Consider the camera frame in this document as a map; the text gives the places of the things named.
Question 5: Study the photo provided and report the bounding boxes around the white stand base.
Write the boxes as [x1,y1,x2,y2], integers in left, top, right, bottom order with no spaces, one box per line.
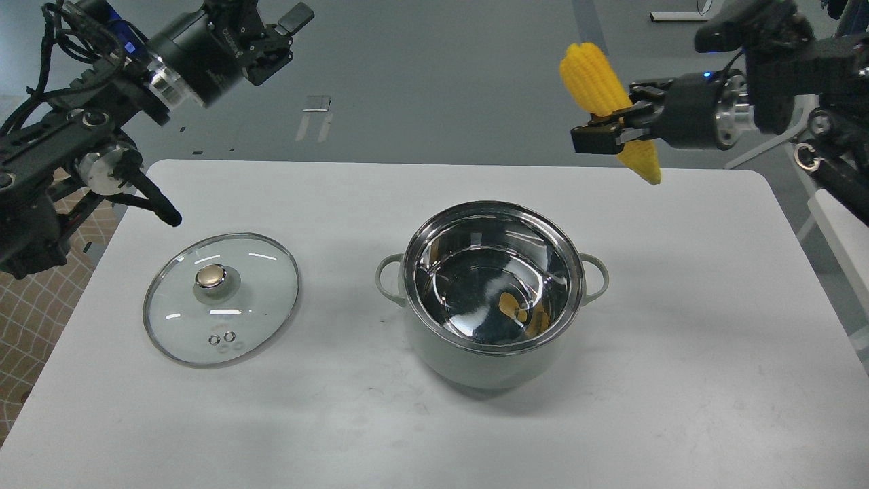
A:
[649,10,716,24]

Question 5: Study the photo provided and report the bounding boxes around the grey steel cooking pot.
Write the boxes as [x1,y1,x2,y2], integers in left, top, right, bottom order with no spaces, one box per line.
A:
[373,200,610,391]

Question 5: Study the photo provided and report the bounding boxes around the yellow corn cob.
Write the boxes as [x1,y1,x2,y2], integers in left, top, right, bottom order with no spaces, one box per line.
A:
[559,41,662,185]

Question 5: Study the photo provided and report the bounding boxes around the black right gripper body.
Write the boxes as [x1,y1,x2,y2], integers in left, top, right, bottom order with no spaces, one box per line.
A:
[642,69,756,151]

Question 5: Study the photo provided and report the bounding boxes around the glass pot lid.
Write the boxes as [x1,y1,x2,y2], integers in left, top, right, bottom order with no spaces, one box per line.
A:
[143,233,301,368]

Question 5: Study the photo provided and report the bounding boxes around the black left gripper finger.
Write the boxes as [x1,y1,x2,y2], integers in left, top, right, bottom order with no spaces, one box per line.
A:
[246,2,316,86]

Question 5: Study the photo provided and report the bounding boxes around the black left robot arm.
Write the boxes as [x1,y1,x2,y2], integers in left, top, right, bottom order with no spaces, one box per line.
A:
[1,1,316,280]

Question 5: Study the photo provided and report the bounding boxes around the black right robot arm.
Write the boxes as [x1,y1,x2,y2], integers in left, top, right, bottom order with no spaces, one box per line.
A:
[559,1,867,223]

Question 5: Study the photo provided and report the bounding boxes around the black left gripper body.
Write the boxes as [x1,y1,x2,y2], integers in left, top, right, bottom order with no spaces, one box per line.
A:
[146,1,271,107]

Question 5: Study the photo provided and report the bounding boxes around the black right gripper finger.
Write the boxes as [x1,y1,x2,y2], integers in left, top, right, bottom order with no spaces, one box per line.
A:
[628,79,677,106]
[570,115,654,155]

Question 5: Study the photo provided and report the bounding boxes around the beige checkered cloth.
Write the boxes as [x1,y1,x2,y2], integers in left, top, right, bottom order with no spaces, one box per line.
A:
[1,202,126,442]

